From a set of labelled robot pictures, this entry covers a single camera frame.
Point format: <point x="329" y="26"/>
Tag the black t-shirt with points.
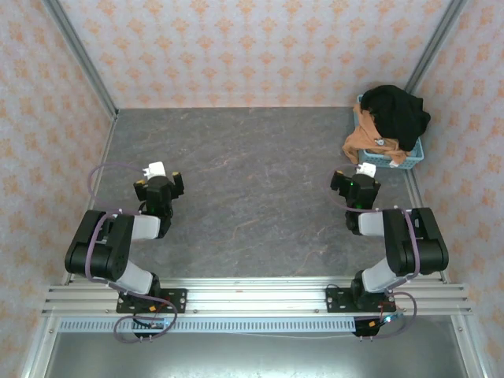
<point x="397" y="114"/>

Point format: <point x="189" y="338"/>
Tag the blue plastic basket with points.
<point x="413" y="157"/>

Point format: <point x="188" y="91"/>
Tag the orange-brown t-shirt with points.
<point x="364" y="136"/>

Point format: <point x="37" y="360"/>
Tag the small circuit board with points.
<point x="157" y="325"/>
<point x="388" y="319"/>

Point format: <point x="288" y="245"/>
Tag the grey metal sheet panel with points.
<point x="256" y="356"/>

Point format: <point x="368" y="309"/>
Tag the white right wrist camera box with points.
<point x="367" y="169"/>

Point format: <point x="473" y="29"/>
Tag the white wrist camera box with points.
<point x="367" y="169"/>
<point x="155" y="169"/>

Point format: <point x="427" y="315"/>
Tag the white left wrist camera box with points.
<point x="155" y="169"/>

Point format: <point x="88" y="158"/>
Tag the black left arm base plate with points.
<point x="177" y="301"/>

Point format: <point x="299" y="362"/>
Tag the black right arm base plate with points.
<point x="336" y="301"/>

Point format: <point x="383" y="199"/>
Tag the aluminium mounting rail beam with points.
<point x="256" y="297"/>

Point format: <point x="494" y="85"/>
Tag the aluminium corner post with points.
<point x="435" y="47"/>
<point x="82" y="59"/>

